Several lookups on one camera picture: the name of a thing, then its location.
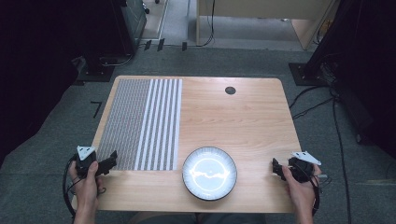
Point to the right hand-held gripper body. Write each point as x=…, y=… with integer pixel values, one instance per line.
x=301, y=168

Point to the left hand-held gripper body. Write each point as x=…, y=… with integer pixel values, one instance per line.
x=83, y=163

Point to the person's left hand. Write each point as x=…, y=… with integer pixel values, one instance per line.
x=85, y=186

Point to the person's right hand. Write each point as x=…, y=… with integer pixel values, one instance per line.
x=299, y=192

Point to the grey striped placemat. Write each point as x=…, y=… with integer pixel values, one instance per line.
x=140, y=124

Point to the white plate with dark rim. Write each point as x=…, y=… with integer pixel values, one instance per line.
x=209, y=173

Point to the dark curtain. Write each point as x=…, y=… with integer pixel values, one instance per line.
x=367, y=68
x=34, y=68

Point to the dark equipment cabinet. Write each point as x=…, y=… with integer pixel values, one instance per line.
x=129, y=21

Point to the light wooden desk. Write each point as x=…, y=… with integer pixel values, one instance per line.
x=264, y=9

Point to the black stand base plate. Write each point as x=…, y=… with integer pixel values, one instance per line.
x=93, y=74
x=303, y=74

